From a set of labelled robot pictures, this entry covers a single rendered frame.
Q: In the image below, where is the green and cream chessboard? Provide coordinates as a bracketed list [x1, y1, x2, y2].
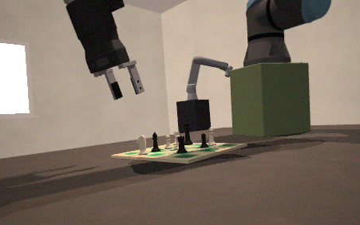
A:
[111, 143, 247, 164]

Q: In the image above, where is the white bishop chess piece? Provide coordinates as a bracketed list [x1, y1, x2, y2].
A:
[208, 127, 216, 146]

